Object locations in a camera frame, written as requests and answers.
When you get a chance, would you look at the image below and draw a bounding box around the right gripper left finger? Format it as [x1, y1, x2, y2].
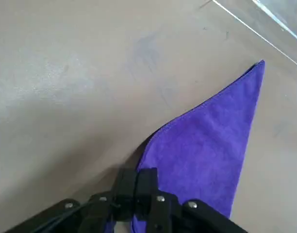
[4, 167, 140, 233]

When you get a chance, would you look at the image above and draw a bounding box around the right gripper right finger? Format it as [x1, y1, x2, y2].
[136, 167, 246, 233]

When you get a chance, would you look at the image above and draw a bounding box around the purple towel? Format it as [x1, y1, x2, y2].
[103, 59, 265, 233]

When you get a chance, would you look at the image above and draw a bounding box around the clear acrylic storage rack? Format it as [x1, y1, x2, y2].
[213, 0, 297, 70]

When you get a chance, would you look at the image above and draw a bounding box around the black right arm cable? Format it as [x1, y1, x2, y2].
[35, 203, 121, 233]

